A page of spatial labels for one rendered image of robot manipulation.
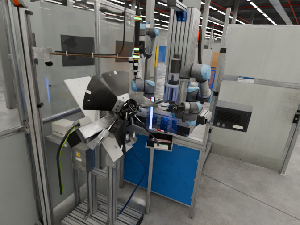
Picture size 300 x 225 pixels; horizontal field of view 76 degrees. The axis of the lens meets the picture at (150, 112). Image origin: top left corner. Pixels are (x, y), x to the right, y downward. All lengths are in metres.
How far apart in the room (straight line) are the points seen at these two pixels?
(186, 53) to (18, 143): 1.74
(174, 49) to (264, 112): 1.64
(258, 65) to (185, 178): 1.84
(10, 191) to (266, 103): 3.03
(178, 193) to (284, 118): 1.83
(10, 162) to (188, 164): 1.46
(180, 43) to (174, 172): 1.35
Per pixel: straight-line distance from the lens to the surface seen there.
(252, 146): 3.33
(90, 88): 1.26
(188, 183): 2.06
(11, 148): 1.76
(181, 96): 1.67
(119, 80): 1.54
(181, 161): 1.95
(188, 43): 2.16
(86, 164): 1.66
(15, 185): 1.92
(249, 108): 1.65
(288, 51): 3.08
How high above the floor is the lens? 1.63
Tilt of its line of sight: 19 degrees down
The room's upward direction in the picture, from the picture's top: 4 degrees clockwise
